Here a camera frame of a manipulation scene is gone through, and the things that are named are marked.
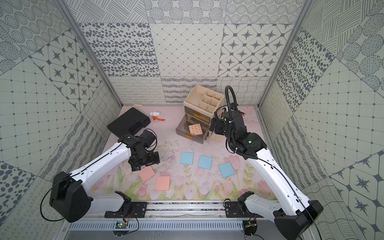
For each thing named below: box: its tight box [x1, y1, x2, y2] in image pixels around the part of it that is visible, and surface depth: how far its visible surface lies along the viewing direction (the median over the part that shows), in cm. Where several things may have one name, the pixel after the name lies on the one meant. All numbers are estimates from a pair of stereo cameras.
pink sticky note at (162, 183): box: [155, 175, 171, 191], surface depth 84 cm
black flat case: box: [107, 107, 151, 138], surface depth 106 cm
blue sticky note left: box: [179, 151, 194, 165], surface depth 94 cm
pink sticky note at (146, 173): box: [138, 166, 156, 183], surface depth 87 cm
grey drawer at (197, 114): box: [184, 106, 211, 124], surface depth 90 cm
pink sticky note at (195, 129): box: [188, 123, 203, 136], surface depth 97 cm
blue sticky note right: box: [218, 162, 236, 178], surface depth 90 cm
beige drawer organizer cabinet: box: [183, 84, 225, 139], surface depth 90 cm
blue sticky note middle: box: [198, 155, 213, 170], surface depth 92 cm
